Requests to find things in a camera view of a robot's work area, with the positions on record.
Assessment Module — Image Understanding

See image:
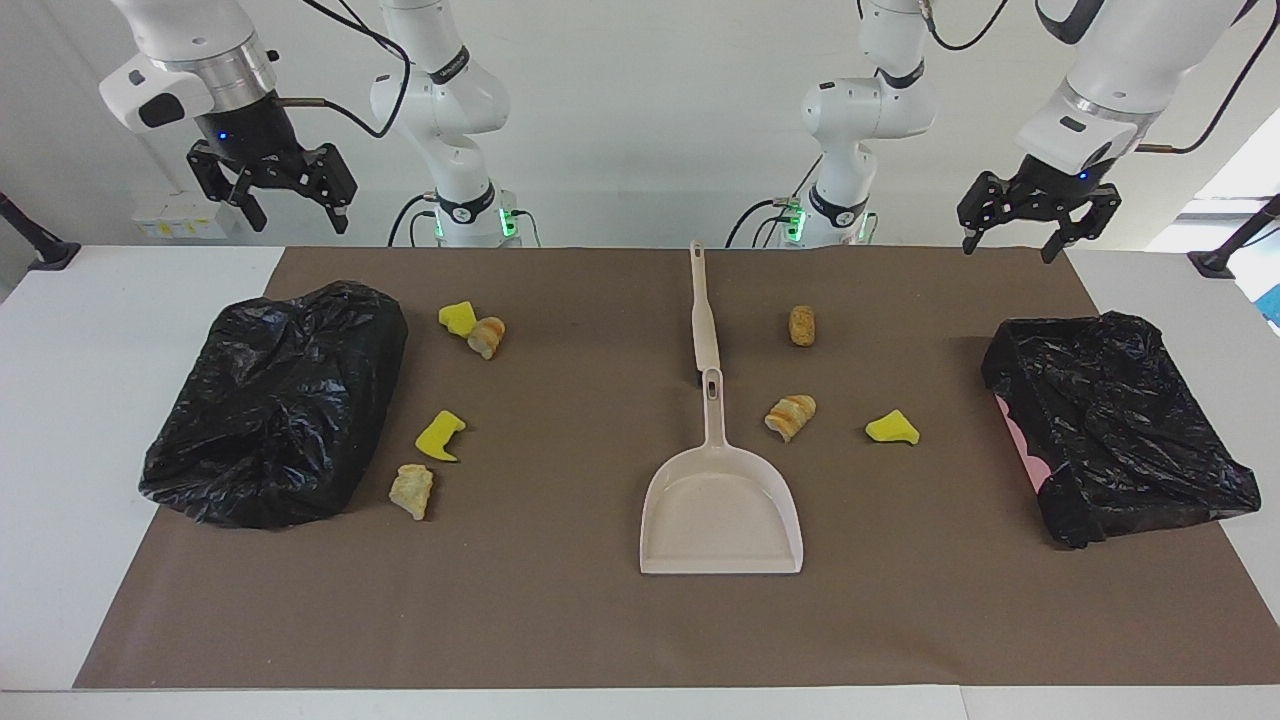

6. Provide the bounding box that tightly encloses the pale torn pastry piece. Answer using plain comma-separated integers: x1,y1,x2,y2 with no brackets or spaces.
389,463,435,522

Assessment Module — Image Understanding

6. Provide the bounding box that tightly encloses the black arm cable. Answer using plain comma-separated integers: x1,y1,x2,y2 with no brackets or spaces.
920,0,1280,156
275,0,413,139

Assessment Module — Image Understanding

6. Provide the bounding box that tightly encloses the brown paper table mat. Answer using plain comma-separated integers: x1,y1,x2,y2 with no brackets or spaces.
73,247,1280,689

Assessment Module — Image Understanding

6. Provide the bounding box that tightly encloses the white wall socket box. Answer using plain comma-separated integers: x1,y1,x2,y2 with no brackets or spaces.
130,190,239,241

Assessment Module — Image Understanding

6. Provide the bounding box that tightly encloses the black plastic bin bag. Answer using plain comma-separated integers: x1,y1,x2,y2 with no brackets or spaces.
138,281,409,530
981,311,1263,550

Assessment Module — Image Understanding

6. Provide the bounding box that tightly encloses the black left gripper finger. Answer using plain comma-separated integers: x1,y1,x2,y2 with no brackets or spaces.
956,170,1011,255
1040,183,1120,266

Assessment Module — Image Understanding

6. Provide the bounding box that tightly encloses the notched yellow sponge piece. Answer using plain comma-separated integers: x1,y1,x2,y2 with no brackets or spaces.
415,410,467,463

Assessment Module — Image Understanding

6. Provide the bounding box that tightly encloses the beige hand brush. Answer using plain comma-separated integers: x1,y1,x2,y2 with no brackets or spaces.
690,240,722,387

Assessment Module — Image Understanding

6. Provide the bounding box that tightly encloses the yellow green-edged sponge piece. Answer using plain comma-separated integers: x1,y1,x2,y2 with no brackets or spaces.
865,409,921,446

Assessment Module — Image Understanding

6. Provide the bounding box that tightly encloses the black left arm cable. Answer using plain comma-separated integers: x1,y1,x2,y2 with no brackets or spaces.
920,0,1280,156

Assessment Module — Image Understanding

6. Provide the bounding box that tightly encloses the beige plastic dustpan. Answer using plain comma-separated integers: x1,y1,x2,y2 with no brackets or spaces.
640,367,804,576

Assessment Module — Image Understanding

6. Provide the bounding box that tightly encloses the pink bin box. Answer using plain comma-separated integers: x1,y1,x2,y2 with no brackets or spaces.
998,393,1048,493

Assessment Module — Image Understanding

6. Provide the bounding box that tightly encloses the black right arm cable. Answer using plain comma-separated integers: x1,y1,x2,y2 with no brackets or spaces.
275,0,413,139

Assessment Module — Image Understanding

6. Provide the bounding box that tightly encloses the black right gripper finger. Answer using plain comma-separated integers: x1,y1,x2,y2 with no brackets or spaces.
298,143,359,237
188,143,269,234

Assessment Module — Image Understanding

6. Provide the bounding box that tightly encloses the black right base cable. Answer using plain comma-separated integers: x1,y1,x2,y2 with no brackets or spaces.
388,193,441,248

